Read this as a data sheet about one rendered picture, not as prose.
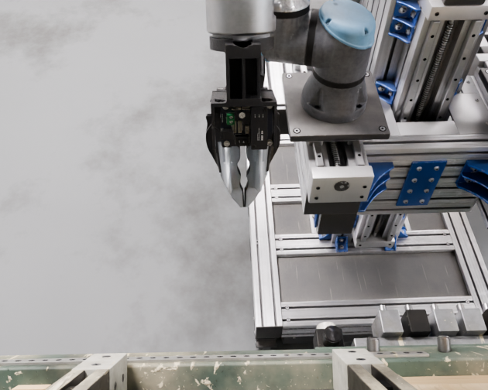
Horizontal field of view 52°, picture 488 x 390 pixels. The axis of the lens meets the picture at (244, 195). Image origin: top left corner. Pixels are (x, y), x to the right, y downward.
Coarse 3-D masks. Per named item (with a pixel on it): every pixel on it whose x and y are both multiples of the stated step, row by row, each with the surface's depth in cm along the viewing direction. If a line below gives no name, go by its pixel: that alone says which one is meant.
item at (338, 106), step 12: (312, 72) 111; (312, 84) 112; (324, 84) 109; (336, 84) 107; (348, 84) 107; (360, 84) 110; (312, 96) 112; (324, 96) 110; (336, 96) 109; (348, 96) 109; (360, 96) 112; (312, 108) 113; (324, 108) 112; (336, 108) 111; (348, 108) 111; (360, 108) 113; (324, 120) 113; (336, 120) 113; (348, 120) 113
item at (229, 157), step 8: (224, 152) 62; (232, 152) 62; (224, 160) 62; (232, 160) 62; (224, 168) 62; (232, 168) 62; (224, 176) 63; (232, 176) 63; (240, 176) 63; (232, 184) 63; (240, 184) 64; (232, 192) 64; (240, 192) 64; (240, 200) 64
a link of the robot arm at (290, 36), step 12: (276, 0) 98; (288, 0) 98; (300, 0) 99; (276, 12) 98; (288, 12) 98; (300, 12) 99; (276, 24) 100; (288, 24) 100; (300, 24) 101; (276, 36) 101; (288, 36) 101; (300, 36) 101; (276, 48) 103; (288, 48) 103; (300, 48) 102; (276, 60) 107; (288, 60) 106; (300, 60) 105
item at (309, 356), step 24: (0, 360) 96; (24, 360) 96; (48, 360) 95; (72, 360) 95; (144, 360) 94; (168, 360) 94; (192, 360) 94; (216, 360) 94; (240, 360) 94; (264, 360) 94
